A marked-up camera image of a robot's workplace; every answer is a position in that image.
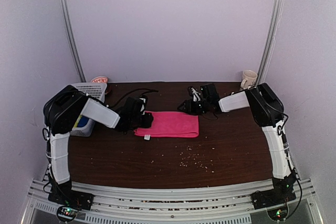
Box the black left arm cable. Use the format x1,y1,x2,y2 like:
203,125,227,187
110,89,160,109

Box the right aluminium post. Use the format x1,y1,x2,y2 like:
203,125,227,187
256,0,284,84

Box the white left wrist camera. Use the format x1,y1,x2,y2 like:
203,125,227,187
140,98,148,115

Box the aluminium post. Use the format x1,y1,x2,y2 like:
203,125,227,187
256,0,284,84
60,0,86,82

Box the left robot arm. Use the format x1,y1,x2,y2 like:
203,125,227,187
43,82,153,205

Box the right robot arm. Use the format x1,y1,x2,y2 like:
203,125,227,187
177,82,297,204

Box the blue rolled towel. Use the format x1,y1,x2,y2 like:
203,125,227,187
77,116,89,128

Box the beige printed mug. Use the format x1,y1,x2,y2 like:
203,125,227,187
240,70,258,89

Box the pink towel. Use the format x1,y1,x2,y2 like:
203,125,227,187
134,111,200,138

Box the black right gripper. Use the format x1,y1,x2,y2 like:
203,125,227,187
178,98,211,115

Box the white plastic basket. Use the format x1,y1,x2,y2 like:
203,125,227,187
70,82,107,137

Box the red white bowl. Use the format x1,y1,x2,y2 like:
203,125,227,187
91,76,108,83

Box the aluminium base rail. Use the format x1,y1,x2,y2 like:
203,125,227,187
18,176,326,223

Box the left aluminium post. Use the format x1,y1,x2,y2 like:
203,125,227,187
60,0,86,82

